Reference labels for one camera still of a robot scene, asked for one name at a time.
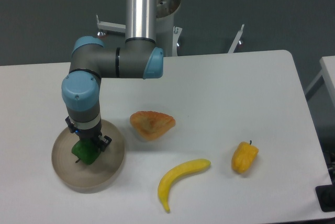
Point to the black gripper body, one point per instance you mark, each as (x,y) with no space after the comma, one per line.
(86,130)

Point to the green bell pepper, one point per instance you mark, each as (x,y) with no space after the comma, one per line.
(86,151)

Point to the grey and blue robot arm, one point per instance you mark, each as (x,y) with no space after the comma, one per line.
(91,62)

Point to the beige round plate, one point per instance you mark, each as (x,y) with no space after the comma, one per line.
(82,177)

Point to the yellow bell pepper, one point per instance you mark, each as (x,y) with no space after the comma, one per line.
(243,157)

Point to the triangular pastry bread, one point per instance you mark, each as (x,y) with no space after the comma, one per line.
(151,125)

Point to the yellow banana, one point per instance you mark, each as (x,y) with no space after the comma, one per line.
(176,173)

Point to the black device at table edge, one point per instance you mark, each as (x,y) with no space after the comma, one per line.
(325,195)

